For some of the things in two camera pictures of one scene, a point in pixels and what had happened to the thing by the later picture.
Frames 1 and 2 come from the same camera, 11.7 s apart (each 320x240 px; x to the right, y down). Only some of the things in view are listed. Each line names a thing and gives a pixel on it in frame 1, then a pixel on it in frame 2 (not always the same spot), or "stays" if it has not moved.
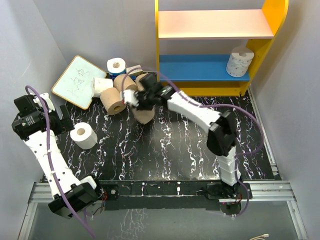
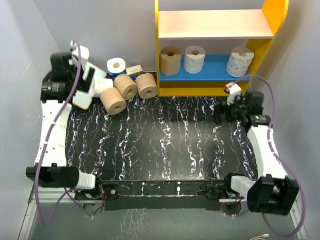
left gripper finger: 66,115 -> 82,84
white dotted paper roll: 239,61 stays
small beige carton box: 134,70 stays
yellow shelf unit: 207,74 stays
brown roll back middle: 128,84 stays
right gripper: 137,99 -> 218,109
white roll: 84,137 -> 194,59
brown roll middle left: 112,101 stays
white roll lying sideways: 99,84 stays
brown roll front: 144,116 -> 170,60
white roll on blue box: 116,65 stays
